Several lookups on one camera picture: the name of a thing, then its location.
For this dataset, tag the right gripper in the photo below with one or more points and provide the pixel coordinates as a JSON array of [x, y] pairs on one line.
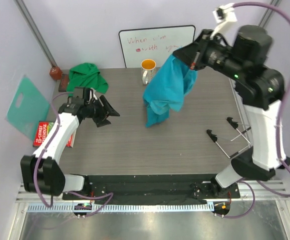
[[193, 53]]

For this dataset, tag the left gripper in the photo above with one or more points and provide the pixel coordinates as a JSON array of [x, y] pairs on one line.
[[105, 111]]

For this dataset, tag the blue t shirt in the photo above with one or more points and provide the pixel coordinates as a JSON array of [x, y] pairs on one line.
[[167, 90]]

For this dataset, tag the white mug orange inside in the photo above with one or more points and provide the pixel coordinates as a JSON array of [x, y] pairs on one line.
[[148, 70]]

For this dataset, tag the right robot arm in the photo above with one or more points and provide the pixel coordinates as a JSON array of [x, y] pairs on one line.
[[261, 89]]

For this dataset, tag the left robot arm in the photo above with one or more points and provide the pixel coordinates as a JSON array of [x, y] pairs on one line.
[[40, 171]]

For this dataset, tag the whiteboard with red writing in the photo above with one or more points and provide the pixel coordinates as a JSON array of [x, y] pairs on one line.
[[155, 43]]

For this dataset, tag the green t shirt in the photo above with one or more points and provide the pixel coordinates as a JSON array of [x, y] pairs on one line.
[[87, 75]]

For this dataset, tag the brown flat pad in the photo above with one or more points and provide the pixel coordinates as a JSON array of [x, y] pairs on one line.
[[64, 81]]

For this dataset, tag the red book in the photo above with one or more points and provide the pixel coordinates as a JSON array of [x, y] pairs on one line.
[[43, 129]]

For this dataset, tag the brown block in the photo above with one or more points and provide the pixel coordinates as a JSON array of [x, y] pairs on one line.
[[55, 73]]

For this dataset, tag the teal plastic cutting board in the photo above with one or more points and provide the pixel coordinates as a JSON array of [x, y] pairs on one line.
[[27, 108]]

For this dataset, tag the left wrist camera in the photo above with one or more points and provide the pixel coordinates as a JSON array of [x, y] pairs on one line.
[[83, 95]]

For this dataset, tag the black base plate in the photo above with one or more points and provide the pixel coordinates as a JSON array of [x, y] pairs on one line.
[[155, 189]]

